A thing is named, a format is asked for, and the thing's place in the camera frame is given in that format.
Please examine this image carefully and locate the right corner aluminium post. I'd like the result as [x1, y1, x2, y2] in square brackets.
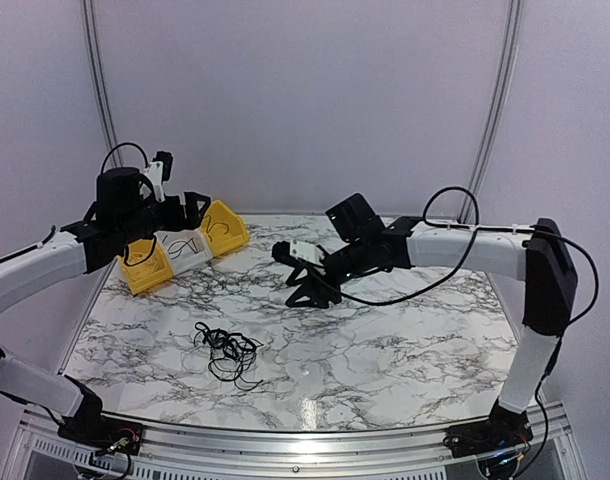
[467, 0, 524, 197]

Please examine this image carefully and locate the thin black cable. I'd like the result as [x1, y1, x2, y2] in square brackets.
[164, 238, 201, 261]

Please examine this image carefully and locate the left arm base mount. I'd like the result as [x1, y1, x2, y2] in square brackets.
[58, 412, 144, 455]

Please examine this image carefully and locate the yellow bin near left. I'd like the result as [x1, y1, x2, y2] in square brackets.
[118, 240, 173, 295]

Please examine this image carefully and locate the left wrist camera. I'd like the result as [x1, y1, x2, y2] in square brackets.
[141, 151, 173, 203]

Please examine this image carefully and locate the black tangled cable bundle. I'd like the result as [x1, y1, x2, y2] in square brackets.
[192, 322, 266, 394]

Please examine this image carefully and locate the white bin middle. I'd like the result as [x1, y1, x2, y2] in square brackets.
[156, 229, 213, 276]

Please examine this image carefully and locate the aluminium front rail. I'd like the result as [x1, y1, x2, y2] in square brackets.
[1, 402, 589, 479]

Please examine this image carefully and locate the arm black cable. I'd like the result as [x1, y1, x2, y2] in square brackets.
[309, 186, 600, 326]
[99, 142, 159, 269]

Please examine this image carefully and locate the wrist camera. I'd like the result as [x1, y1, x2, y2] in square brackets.
[141, 151, 173, 203]
[271, 240, 324, 270]

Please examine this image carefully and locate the yellow bin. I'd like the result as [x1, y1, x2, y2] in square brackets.
[199, 200, 249, 257]
[118, 240, 173, 295]

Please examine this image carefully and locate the left corner aluminium post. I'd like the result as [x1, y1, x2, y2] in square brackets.
[79, 0, 119, 150]

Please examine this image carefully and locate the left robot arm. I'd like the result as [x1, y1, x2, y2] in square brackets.
[0, 161, 211, 445]

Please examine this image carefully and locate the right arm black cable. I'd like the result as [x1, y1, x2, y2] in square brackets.
[309, 186, 600, 326]

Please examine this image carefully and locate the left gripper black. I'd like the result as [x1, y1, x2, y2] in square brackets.
[117, 191, 209, 245]

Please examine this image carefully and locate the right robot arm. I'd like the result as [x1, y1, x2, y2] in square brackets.
[272, 193, 578, 448]

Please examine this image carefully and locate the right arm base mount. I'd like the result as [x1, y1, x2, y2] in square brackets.
[443, 409, 533, 458]

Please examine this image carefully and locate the corner aluminium post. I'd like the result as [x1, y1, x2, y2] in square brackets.
[467, 0, 524, 197]
[79, 0, 119, 150]

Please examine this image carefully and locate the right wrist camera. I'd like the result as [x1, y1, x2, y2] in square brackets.
[271, 240, 324, 270]

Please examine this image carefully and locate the yellow bin far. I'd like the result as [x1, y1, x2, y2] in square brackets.
[199, 200, 249, 257]

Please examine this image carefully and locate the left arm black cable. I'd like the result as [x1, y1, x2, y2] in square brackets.
[99, 142, 159, 269]

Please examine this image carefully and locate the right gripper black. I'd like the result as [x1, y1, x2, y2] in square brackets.
[285, 238, 372, 309]

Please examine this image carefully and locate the purple cable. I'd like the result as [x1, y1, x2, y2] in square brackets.
[202, 214, 234, 241]

